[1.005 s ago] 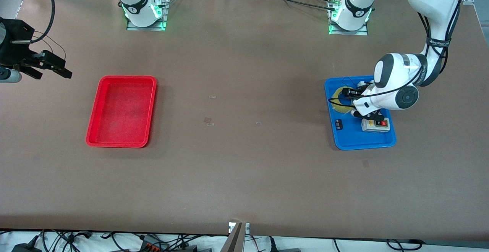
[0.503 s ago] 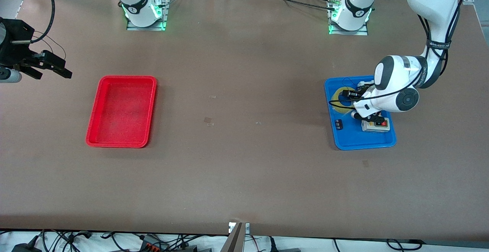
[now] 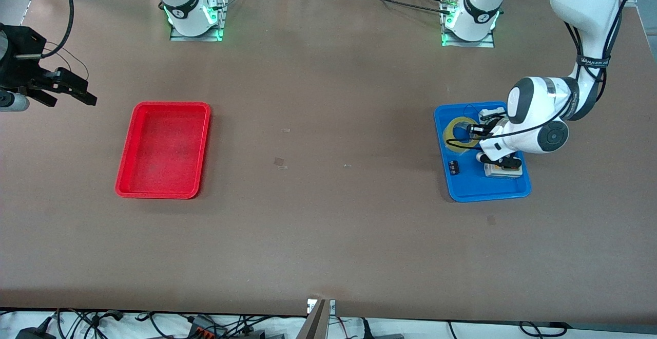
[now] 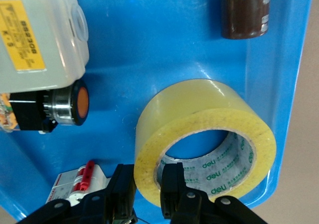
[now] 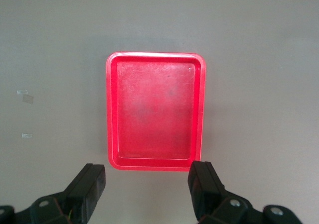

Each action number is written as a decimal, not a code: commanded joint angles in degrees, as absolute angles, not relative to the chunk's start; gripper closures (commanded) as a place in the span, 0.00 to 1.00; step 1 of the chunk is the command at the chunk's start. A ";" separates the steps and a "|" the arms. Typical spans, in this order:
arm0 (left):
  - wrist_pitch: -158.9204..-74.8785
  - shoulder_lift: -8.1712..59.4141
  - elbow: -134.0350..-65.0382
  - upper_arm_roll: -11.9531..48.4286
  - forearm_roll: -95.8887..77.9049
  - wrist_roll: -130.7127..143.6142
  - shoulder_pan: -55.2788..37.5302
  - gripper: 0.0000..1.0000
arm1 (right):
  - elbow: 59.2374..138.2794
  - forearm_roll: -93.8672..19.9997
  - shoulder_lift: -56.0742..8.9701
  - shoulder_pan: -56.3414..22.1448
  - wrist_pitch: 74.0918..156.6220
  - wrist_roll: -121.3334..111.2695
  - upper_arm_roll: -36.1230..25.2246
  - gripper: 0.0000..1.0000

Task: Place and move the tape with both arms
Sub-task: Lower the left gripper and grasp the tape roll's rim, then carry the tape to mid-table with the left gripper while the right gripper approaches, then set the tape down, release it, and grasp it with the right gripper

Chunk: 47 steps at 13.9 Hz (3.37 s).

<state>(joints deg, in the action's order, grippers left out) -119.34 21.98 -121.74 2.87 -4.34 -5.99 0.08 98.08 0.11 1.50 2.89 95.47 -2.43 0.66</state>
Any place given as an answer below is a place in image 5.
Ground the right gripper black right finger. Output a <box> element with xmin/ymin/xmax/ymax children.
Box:
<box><xmin>188</xmin><ymin>161</ymin><xmax>302</xmax><ymax>224</ymax></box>

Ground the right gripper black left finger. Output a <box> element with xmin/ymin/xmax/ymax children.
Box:
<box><xmin>0</xmin><ymin>163</ymin><xmax>107</xmax><ymax>224</ymax></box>

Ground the red plastic tray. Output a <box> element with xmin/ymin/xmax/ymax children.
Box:
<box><xmin>105</xmin><ymin>51</ymin><xmax>207</xmax><ymax>172</ymax></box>

